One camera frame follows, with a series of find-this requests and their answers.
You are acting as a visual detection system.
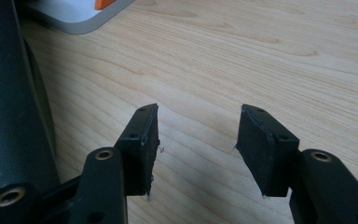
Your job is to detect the orange object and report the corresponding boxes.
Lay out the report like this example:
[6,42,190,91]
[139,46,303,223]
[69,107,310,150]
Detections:
[94,0,117,11]

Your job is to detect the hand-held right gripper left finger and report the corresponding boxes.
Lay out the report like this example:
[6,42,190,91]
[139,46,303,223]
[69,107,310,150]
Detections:
[69,103,161,224]

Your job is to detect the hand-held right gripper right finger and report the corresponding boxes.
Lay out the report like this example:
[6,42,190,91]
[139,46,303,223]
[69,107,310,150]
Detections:
[235,104,358,224]

